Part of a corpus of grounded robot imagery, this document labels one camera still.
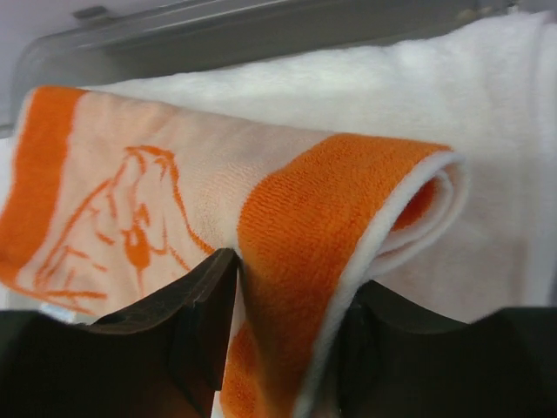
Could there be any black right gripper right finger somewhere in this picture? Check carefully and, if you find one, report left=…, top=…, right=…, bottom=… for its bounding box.
left=336, top=282, right=556, bottom=417

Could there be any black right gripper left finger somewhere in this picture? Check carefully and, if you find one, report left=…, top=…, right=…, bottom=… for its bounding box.
left=1, top=249, right=238, bottom=417

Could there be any orange cloth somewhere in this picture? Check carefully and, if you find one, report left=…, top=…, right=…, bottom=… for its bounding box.
left=1, top=86, right=469, bottom=417

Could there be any white towels pile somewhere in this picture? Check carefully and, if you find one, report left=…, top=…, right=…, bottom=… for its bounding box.
left=0, top=10, right=557, bottom=323

